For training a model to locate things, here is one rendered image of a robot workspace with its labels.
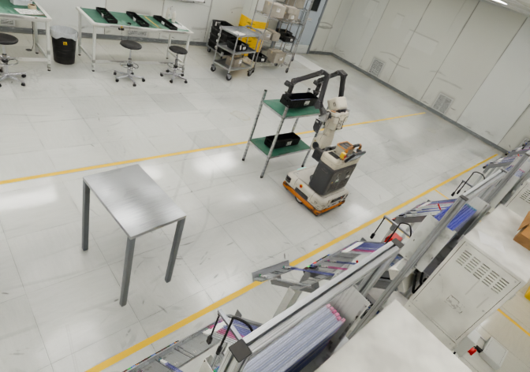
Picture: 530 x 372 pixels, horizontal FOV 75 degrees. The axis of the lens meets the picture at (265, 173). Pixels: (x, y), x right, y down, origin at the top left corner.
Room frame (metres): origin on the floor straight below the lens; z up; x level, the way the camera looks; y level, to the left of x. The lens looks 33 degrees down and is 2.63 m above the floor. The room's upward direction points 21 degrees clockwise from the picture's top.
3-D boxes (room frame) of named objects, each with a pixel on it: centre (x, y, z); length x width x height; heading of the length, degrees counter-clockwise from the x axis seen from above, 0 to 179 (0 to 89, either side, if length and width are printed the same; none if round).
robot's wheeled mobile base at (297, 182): (3.98, -0.71, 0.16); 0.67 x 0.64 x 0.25; 53
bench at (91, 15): (6.10, 3.03, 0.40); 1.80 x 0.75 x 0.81; 142
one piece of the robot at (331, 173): (3.92, -0.79, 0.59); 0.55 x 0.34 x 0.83; 143
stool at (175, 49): (6.13, 2.24, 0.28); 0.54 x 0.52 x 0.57; 75
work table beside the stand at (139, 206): (1.94, 0.86, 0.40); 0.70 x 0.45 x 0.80; 58
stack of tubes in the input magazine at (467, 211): (1.84, -1.15, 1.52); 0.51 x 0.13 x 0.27; 142
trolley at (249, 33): (7.46, 1.48, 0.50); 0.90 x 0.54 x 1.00; 157
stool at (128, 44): (5.37, 2.72, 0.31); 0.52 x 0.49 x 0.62; 142
